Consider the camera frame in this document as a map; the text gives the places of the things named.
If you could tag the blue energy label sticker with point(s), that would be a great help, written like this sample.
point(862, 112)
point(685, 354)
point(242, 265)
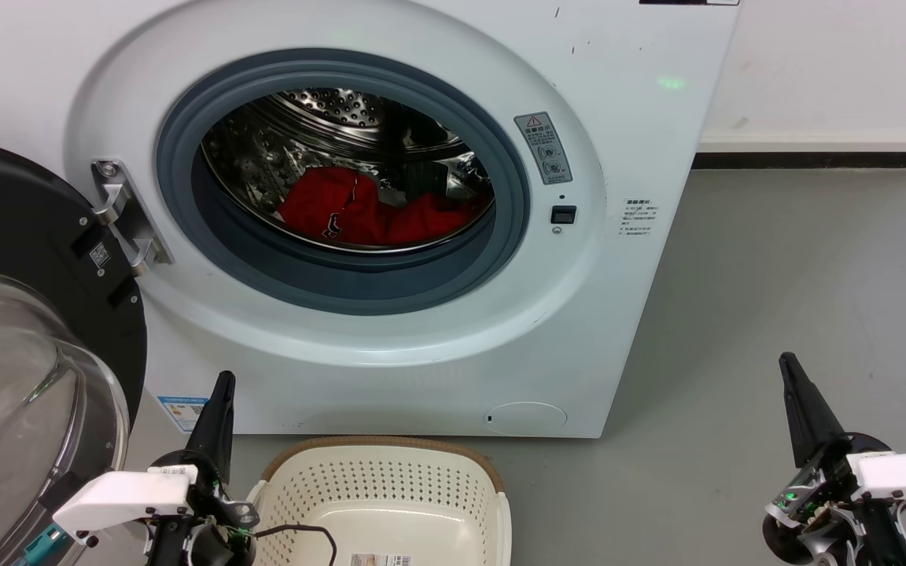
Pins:
point(182, 413)

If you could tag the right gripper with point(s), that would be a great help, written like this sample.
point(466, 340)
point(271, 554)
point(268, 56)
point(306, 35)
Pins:
point(815, 519)

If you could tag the grey rubber door gasket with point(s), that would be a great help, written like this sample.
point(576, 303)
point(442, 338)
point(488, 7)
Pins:
point(343, 291)

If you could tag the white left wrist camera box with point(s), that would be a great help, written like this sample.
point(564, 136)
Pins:
point(119, 499)

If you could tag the black washer control panel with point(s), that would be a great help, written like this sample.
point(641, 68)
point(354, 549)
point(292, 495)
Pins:
point(689, 1)

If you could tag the round black washer door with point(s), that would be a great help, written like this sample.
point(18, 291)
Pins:
point(20, 220)

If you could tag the silver metal door hinge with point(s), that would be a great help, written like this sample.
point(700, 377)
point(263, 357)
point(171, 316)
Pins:
point(127, 220)

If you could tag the small QR sticker on door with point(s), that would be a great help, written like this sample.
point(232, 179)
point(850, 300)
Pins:
point(100, 255)

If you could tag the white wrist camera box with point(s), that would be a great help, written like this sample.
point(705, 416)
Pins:
point(905, 475)
point(119, 499)

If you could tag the white front-load washing machine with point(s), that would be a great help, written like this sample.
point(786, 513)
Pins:
point(618, 314)

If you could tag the dark wall skirting strip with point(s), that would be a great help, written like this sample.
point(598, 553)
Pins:
point(815, 160)

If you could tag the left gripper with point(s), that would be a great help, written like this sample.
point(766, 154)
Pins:
point(209, 542)

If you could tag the small printed text label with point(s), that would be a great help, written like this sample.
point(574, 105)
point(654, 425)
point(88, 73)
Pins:
point(638, 218)

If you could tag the rectangular printed label sticker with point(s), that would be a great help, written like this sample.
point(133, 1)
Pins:
point(381, 560)

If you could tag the black square door latch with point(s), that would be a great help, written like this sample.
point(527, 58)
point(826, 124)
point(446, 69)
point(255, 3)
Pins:
point(564, 215)

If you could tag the grey warning sticker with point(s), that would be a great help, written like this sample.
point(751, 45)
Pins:
point(543, 148)

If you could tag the stainless steel washing machine drum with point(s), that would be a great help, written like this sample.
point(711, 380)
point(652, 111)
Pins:
point(327, 106)

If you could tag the cream perforated laundry basket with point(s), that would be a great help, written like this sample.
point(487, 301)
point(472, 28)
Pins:
point(382, 487)

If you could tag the round white filter cover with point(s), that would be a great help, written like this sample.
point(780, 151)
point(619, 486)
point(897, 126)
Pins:
point(525, 418)

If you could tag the red garment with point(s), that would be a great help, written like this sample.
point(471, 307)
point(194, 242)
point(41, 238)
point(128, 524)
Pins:
point(319, 200)

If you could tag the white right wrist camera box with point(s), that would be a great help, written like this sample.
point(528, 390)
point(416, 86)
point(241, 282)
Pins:
point(905, 475)

